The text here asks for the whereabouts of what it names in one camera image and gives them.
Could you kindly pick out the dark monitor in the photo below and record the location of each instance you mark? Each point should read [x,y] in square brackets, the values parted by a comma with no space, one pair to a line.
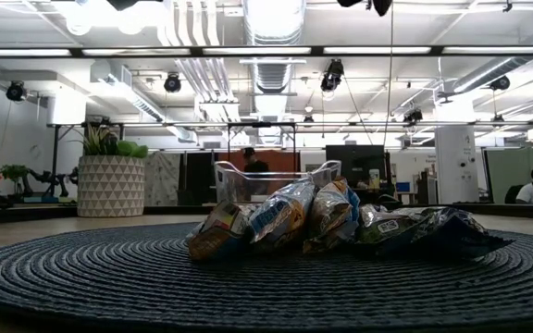
[354,157]

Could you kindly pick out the small green potted plant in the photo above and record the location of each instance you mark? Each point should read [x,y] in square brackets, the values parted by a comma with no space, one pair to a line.
[14,172]

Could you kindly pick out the dark round plate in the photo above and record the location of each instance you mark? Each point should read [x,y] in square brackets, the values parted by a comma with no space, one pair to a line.
[266,291]

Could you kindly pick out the black beam with light bars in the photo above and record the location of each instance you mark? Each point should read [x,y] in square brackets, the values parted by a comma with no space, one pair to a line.
[266,51]

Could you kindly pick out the white round column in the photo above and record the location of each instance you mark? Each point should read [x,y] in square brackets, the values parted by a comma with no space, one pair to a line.
[456,162]

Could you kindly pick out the succulent in white patterned pot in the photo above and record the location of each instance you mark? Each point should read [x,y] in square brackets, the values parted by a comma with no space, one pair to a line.
[109,185]

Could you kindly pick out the silver ventilation duct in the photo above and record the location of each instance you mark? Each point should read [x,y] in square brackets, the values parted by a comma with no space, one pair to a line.
[273,23]

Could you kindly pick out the clear plastic bin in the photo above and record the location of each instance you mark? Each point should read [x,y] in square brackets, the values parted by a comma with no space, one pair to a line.
[234,185]

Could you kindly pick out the black background robot arm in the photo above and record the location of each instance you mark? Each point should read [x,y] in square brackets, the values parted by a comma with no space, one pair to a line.
[49,178]

